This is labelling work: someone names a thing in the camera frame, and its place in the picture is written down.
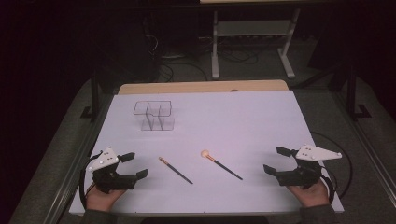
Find white metal stand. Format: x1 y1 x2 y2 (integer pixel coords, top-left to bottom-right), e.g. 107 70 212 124
210 8 302 80

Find clear plastic organizer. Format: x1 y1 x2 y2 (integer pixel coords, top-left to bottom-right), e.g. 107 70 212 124
133 100 176 132

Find person's right hand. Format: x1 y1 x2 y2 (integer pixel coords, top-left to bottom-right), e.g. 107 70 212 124
287 178 331 209

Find white board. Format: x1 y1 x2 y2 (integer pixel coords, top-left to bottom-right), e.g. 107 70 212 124
68 90 345 216

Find fluffy cream makeup brush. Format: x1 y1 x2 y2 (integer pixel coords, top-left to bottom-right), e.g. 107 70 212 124
200 149 244 181

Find person's left hand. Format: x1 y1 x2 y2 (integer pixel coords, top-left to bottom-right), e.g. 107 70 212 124
85 183 127 213

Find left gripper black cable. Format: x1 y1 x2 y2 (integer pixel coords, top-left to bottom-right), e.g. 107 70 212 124
78 150 104 210

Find black floor cables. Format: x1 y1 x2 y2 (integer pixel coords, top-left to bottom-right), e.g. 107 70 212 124
157 46 261 82

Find black metal stand post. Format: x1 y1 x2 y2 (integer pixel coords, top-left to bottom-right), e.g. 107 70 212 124
346 66 372 120
81 73 101 122

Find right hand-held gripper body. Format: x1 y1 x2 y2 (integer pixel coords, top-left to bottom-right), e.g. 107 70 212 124
275 143 343 190

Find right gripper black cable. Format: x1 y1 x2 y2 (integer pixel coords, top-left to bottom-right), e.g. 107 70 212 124
311 130 354 204

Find thin dark makeup brush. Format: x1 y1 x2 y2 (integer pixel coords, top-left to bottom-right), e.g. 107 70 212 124
158 156 194 185

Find aluminium rail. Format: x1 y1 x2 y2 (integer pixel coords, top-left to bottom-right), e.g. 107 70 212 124
332 90 396 197
43 92 113 224

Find light wooden table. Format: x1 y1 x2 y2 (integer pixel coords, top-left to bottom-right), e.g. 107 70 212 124
118 78 290 96

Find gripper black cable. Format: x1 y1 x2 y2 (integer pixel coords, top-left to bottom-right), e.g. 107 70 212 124
78 150 104 210
311 130 354 204

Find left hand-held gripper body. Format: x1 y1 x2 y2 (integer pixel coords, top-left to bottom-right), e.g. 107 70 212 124
86 147 138 194

